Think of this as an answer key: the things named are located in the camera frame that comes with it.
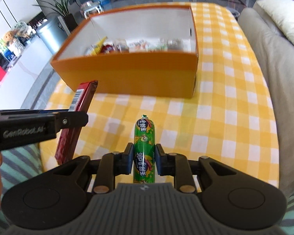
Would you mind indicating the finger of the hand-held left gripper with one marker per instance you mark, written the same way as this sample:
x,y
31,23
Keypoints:
x,y
72,120

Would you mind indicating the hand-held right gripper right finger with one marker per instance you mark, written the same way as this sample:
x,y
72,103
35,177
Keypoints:
x,y
159,158

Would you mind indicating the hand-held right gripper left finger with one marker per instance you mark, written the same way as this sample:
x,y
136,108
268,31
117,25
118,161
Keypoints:
x,y
129,157

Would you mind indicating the green sausage stick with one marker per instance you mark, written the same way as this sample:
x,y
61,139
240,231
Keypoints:
x,y
144,151

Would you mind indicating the red chocolate bar packet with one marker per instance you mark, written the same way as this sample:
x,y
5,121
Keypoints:
x,y
80,107

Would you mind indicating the orange cardboard box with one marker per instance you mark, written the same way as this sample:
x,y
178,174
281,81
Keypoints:
x,y
127,73

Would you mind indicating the green striped blanket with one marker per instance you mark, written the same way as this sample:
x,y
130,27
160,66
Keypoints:
x,y
17,166

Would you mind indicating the white counter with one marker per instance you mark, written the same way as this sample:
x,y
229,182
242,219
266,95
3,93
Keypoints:
x,y
19,73

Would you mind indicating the yellow checked tablecloth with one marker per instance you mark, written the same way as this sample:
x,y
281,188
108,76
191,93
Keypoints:
x,y
210,117

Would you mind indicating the silver metal trash bin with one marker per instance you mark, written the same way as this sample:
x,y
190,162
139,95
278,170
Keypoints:
x,y
51,35

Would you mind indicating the black plant pot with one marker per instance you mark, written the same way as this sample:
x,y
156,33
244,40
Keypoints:
x,y
71,22

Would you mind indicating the row of mixed snack packets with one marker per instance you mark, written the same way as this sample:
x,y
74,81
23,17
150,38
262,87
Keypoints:
x,y
149,44

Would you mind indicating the small white stool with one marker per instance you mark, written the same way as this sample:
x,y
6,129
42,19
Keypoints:
x,y
91,8

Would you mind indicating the green leafy plant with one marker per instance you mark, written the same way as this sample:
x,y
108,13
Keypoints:
x,y
60,2

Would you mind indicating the beige sofa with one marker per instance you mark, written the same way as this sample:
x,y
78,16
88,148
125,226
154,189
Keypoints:
x,y
279,83

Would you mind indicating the cream cushion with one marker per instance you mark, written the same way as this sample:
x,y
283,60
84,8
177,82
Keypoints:
x,y
284,22

